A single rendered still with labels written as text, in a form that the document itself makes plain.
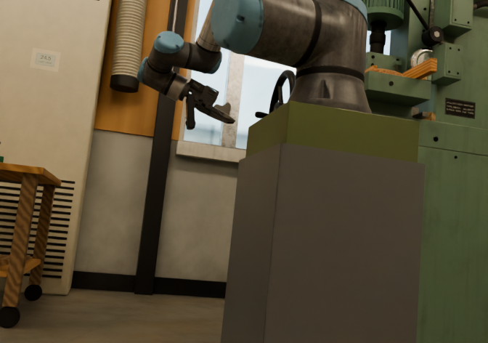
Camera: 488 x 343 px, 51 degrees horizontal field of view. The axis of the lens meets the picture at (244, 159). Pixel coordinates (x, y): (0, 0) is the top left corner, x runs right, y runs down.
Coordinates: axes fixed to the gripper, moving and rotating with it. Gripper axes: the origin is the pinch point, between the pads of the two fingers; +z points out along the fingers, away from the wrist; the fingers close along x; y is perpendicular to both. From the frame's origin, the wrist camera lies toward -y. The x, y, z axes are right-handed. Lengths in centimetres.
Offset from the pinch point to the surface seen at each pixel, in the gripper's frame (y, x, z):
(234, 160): 9, 109, 22
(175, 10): 69, 103, -47
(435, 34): 55, -28, 47
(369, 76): 22, -41, 27
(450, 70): 43, -32, 56
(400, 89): 23, -41, 38
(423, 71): 30, -46, 41
